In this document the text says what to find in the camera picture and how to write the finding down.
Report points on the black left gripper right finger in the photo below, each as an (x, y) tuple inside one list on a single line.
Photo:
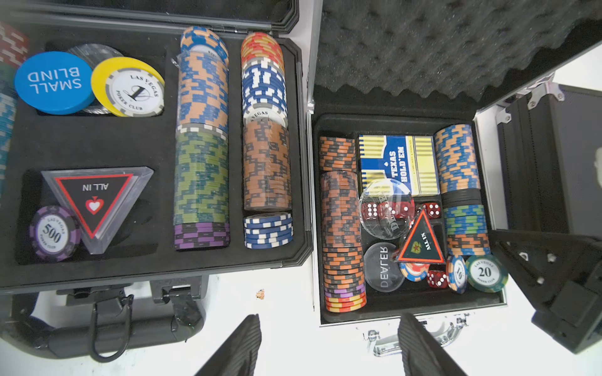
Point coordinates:
[(422, 354)]

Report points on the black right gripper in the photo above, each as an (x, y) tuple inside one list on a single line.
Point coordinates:
[(560, 275)]

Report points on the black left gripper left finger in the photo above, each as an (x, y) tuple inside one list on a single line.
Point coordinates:
[(238, 355)]

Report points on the black carbon poker case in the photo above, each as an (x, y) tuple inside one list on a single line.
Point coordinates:
[(550, 147)]

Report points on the small silver poker case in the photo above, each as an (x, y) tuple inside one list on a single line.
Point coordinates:
[(412, 68)]

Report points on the green 20 poker chip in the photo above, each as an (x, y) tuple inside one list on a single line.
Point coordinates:
[(486, 273)]

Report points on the blue 10 poker chip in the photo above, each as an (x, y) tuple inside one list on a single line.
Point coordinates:
[(456, 270)]

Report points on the poker chip row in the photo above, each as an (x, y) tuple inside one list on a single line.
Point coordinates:
[(466, 227)]

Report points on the purple 500 poker chip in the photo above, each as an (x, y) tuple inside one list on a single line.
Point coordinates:
[(54, 233)]

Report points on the large black poker case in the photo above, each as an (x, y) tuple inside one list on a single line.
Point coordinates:
[(155, 290)]

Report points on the yellow 1 poker chip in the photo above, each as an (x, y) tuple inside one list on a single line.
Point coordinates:
[(129, 88)]

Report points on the red translucent die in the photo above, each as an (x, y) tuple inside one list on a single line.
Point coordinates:
[(437, 279), (433, 210), (370, 211)]

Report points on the orange black chip row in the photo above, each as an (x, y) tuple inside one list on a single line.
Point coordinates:
[(341, 231)]

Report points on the black red triangle plaque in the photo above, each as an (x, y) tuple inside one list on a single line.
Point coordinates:
[(421, 244)]

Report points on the chip row blue green purple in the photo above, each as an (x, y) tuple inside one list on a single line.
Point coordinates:
[(201, 196)]

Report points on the clear acrylic dealer button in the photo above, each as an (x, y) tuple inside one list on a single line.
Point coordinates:
[(396, 209)]

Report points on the yellow blue card deck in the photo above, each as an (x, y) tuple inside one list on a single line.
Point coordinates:
[(410, 160)]

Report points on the clear all-in triangle plaque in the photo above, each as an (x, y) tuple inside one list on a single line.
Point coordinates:
[(100, 199)]

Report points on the chip row red blue brown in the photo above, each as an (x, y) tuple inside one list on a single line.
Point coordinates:
[(267, 174)]

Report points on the blue small blind button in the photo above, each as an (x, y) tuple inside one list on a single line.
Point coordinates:
[(55, 83)]

